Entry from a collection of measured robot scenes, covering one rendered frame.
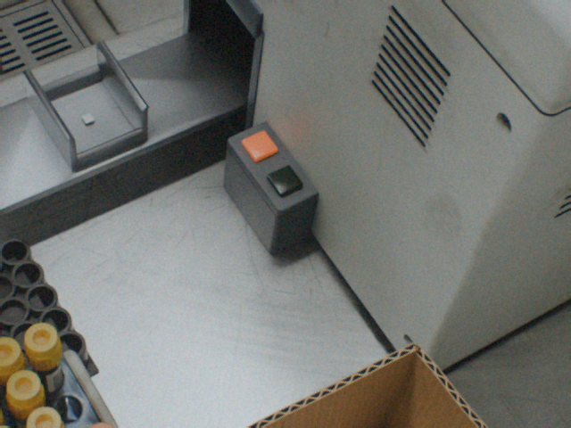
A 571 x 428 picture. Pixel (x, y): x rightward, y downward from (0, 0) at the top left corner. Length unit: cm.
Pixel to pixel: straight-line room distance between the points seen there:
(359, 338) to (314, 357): 3
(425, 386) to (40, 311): 23
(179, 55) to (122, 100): 6
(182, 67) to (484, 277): 25
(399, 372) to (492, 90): 14
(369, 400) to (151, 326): 18
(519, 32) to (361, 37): 12
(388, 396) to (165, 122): 24
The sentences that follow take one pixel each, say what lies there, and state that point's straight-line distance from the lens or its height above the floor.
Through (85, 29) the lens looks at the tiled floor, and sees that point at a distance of 197.
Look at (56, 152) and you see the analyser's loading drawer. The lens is 70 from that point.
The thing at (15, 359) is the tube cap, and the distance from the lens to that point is 55.
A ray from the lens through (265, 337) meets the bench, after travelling 68.
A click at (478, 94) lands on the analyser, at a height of 111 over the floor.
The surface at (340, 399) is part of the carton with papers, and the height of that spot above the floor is 101.
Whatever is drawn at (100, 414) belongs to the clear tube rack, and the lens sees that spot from 58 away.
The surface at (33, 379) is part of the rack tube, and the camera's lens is 54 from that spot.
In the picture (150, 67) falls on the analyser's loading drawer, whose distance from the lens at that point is 74.
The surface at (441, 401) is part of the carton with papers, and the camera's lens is 53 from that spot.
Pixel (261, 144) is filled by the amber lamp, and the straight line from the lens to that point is 69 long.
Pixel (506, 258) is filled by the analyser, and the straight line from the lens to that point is 58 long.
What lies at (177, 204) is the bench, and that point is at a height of 88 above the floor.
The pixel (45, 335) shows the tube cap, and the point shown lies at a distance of 56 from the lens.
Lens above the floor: 149
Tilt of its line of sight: 57 degrees down
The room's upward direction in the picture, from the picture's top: 10 degrees clockwise
